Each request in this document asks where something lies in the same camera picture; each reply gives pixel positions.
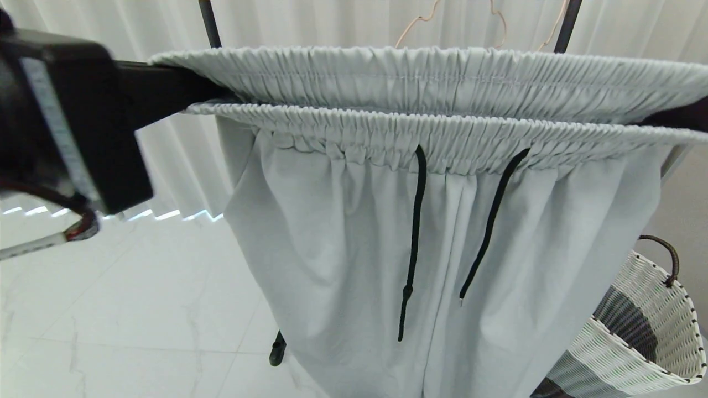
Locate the pink clothes hanger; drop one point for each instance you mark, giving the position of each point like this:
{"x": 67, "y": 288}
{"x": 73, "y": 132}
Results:
{"x": 409, "y": 30}
{"x": 553, "y": 30}

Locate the black clothes rack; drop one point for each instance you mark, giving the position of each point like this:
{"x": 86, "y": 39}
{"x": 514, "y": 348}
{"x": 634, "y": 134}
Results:
{"x": 209, "y": 25}

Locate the pale grey shorts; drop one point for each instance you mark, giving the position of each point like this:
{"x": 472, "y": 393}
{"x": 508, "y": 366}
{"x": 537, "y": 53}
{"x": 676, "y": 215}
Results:
{"x": 343, "y": 249}

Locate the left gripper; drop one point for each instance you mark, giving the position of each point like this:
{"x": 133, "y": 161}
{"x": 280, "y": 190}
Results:
{"x": 83, "y": 121}

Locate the white curtain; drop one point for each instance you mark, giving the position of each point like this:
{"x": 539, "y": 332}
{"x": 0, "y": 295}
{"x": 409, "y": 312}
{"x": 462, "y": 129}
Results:
{"x": 332, "y": 22}

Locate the white laundry basket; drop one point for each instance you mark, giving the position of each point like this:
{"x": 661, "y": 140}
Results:
{"x": 641, "y": 342}

